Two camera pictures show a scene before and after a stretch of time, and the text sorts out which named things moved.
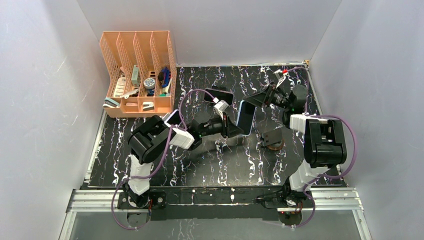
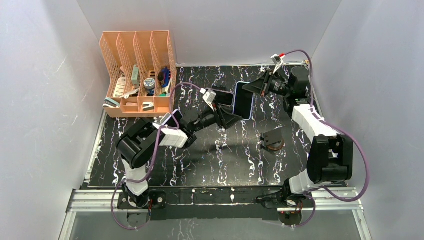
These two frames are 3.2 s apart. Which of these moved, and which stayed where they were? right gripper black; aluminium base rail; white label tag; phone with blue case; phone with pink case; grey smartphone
Moved: phone with blue case; right gripper black
Stayed: aluminium base rail; grey smartphone; white label tag; phone with pink case
